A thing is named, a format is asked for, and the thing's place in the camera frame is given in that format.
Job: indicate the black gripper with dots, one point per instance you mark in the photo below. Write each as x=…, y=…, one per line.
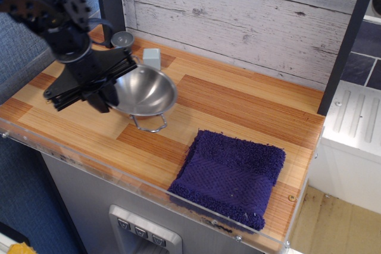
x=91, y=78

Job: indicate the silver button panel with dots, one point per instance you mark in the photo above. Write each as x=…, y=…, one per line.
x=135, y=234

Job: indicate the clear acrylic table edge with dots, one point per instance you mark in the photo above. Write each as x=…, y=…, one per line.
x=88, y=187

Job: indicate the purple folded towel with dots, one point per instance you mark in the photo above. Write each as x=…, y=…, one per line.
x=230, y=176

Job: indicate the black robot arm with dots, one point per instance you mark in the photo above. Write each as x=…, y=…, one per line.
x=63, y=24

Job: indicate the blue and grey spoon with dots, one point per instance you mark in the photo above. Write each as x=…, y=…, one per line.
x=122, y=39

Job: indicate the silver metal bowl with handles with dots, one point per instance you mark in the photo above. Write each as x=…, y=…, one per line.
x=145, y=92

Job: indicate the dark right vertical post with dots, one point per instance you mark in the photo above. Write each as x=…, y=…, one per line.
x=343, y=54

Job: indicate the small grey block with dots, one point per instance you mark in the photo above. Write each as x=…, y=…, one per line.
x=152, y=57

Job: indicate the white ribbed sink unit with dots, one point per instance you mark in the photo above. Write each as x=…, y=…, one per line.
x=347, y=159

